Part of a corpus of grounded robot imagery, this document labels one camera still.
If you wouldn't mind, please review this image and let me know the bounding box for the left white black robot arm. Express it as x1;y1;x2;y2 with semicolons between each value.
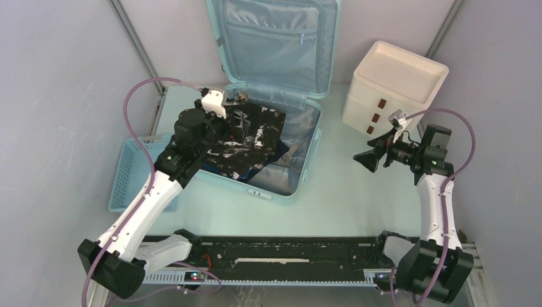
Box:
78;108;229;306

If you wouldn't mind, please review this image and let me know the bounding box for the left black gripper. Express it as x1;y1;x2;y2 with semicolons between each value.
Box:
195;100;249;157

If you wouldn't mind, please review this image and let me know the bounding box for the cream plastic drawer cabinet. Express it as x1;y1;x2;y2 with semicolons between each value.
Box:
342;40;449;138

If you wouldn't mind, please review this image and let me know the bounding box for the blue white red garment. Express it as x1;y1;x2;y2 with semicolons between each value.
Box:
201;162;272;183

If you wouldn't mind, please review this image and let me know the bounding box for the blue perforated plastic basket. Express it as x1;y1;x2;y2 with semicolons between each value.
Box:
108;134;172;213

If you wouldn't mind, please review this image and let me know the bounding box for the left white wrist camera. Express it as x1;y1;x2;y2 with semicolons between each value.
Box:
201;89;227;119

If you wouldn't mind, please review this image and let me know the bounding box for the light blue ribbed suitcase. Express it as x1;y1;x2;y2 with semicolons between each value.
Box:
197;1;341;203

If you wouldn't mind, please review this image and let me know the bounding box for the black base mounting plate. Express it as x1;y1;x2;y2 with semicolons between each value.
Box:
162;235;416;283

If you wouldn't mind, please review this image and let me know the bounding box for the dark navy garment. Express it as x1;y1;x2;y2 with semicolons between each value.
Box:
268;141;296;167

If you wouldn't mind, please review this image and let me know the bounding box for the aluminium frame rail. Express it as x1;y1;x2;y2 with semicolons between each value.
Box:
86;241;496;307

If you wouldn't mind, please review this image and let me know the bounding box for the black white patterned garment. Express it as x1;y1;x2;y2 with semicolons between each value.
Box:
203;102;286;167

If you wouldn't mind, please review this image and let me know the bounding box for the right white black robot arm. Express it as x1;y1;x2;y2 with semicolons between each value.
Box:
353;125;474;304

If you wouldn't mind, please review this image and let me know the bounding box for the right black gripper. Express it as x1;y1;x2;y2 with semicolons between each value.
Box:
353;126;424;173

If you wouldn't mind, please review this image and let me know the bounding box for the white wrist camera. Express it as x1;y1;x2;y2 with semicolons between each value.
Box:
201;89;227;119
389;109;411;143

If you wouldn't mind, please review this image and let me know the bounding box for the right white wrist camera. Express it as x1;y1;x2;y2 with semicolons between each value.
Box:
389;109;411;143

